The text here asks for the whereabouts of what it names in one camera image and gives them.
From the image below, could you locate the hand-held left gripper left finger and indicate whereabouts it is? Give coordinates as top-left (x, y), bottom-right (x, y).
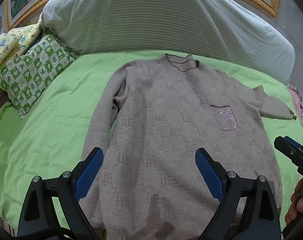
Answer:
top-left (18, 147), bottom-right (104, 240)

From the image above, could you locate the green bed sheet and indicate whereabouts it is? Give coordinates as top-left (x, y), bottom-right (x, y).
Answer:
top-left (0, 49), bottom-right (303, 230)

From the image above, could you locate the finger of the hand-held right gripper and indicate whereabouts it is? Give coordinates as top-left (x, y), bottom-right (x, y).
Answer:
top-left (274, 135), bottom-right (303, 159)

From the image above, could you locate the person's right hand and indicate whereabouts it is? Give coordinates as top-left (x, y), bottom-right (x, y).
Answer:
top-left (285, 179), bottom-right (303, 227)

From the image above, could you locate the beige knit sweater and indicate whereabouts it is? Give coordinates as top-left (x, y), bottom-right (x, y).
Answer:
top-left (79, 53), bottom-right (297, 237)

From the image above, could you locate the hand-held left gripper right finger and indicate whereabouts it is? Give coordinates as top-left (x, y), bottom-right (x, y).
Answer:
top-left (195, 147), bottom-right (282, 240)

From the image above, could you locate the gold framed picture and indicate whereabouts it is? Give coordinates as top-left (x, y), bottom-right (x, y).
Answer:
top-left (4, 0), bottom-right (279, 32)

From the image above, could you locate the green checkered patterned pillow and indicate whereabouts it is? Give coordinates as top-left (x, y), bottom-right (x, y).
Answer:
top-left (0, 34), bottom-right (78, 119)

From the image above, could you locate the striped white pillow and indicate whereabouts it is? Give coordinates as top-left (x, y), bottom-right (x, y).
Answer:
top-left (41, 0), bottom-right (296, 85)

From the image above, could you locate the pink printed cloth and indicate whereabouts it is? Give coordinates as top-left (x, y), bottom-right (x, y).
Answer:
top-left (286, 85), bottom-right (303, 132)

